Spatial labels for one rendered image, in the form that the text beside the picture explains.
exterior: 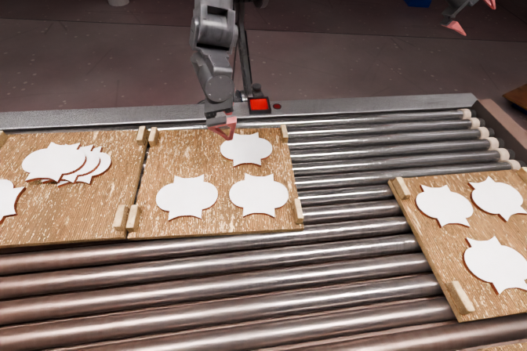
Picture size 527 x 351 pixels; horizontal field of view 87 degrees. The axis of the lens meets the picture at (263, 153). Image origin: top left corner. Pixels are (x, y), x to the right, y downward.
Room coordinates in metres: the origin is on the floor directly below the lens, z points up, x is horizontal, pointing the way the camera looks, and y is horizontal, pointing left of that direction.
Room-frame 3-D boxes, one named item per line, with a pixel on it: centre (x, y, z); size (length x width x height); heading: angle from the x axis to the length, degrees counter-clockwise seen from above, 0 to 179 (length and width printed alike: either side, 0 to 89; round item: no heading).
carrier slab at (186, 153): (0.45, 0.12, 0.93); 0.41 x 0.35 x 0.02; 98
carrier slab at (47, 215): (0.39, 0.53, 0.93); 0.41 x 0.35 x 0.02; 99
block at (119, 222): (0.29, 0.32, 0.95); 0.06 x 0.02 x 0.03; 9
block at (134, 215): (0.29, 0.29, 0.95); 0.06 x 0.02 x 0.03; 8
